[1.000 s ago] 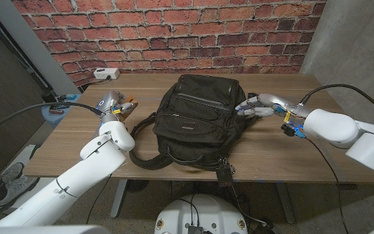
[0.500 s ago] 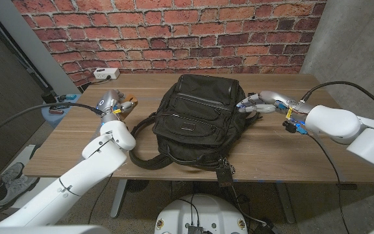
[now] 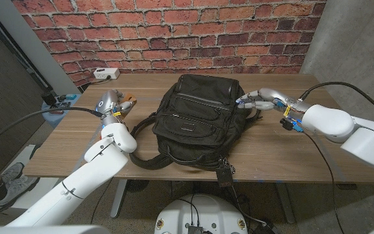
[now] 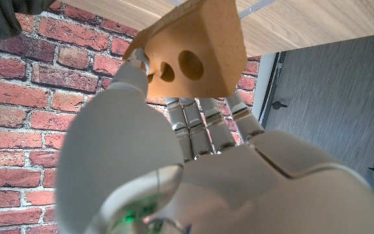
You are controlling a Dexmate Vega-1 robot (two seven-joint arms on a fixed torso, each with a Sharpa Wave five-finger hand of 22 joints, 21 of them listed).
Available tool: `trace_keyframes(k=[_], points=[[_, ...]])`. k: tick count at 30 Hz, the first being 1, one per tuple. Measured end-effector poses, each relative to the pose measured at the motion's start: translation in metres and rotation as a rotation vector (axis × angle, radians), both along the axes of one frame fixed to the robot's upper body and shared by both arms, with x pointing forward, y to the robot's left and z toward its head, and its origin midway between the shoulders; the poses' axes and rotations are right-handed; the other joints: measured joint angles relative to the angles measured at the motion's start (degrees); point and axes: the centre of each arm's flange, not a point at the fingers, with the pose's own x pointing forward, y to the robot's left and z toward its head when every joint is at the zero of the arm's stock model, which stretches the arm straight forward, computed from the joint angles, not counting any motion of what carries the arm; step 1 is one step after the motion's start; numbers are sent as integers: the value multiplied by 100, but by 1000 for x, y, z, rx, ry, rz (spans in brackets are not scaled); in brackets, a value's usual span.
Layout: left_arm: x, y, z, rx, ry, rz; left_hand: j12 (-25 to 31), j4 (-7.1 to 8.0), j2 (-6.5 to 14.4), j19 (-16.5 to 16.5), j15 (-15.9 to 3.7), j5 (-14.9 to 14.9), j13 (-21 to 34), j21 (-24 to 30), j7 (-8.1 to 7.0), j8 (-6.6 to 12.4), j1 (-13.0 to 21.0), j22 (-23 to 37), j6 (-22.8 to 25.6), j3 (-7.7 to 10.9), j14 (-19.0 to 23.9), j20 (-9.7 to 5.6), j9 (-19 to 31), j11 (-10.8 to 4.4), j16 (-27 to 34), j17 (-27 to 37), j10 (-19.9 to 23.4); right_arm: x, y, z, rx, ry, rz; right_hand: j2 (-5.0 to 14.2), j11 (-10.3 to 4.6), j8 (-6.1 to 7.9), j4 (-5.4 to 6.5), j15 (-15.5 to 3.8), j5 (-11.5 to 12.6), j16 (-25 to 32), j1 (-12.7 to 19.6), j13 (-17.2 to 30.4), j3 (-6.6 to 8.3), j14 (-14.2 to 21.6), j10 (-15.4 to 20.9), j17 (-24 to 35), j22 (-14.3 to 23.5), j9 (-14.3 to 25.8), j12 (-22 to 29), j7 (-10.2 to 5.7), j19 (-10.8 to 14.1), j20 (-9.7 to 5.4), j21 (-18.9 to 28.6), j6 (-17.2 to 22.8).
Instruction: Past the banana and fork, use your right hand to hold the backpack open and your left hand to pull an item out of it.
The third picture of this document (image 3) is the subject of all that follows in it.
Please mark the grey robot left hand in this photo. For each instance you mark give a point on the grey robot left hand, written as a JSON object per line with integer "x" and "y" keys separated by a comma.
{"x": 110, "y": 104}

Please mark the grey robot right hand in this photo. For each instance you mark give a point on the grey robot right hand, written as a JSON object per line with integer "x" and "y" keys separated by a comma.
{"x": 268, "y": 99}

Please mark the orange toy brick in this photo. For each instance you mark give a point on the orange toy brick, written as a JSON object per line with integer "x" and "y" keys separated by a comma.
{"x": 129, "y": 99}

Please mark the black backpack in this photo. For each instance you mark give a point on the black backpack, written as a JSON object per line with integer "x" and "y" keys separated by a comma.
{"x": 200, "y": 110}

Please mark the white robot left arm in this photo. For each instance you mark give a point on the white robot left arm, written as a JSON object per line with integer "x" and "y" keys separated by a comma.
{"x": 83, "y": 182}

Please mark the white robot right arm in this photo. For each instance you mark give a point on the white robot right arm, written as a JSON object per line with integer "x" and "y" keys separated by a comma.
{"x": 352, "y": 133}

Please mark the small teal item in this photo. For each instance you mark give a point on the small teal item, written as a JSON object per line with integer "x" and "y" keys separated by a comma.
{"x": 70, "y": 96}

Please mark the white power strip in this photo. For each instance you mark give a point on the white power strip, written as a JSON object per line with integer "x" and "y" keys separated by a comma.
{"x": 106, "y": 73}

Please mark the flat black device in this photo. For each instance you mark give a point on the flat black device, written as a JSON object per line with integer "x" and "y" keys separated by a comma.
{"x": 60, "y": 105}

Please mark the small red device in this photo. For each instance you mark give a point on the small red device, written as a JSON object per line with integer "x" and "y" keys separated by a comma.
{"x": 56, "y": 112}

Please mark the blue round stool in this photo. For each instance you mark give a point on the blue round stool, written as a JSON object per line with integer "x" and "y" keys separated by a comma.
{"x": 55, "y": 120}

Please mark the black cup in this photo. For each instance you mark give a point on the black cup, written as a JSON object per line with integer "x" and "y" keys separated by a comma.
{"x": 48, "y": 98}

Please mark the black round floor object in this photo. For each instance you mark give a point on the black round floor object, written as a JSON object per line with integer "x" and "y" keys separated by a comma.
{"x": 138, "y": 186}

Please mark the black luggage tag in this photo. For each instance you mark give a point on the black luggage tag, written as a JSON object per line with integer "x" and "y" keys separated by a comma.
{"x": 225, "y": 175}

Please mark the grey metal table leg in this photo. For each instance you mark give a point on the grey metal table leg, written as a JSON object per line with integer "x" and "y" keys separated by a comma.
{"x": 119, "y": 198}
{"x": 286, "y": 204}

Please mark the red brick printed backdrop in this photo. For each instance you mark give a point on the red brick printed backdrop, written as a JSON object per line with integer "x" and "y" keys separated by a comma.
{"x": 174, "y": 32}

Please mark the white floor platform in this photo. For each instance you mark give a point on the white floor platform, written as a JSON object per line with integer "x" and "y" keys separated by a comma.
{"x": 28, "y": 152}

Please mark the grey sneaker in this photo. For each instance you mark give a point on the grey sneaker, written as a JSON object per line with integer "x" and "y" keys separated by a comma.
{"x": 11, "y": 172}
{"x": 11, "y": 191}

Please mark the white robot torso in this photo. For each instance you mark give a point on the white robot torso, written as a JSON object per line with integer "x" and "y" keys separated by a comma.
{"x": 206, "y": 211}

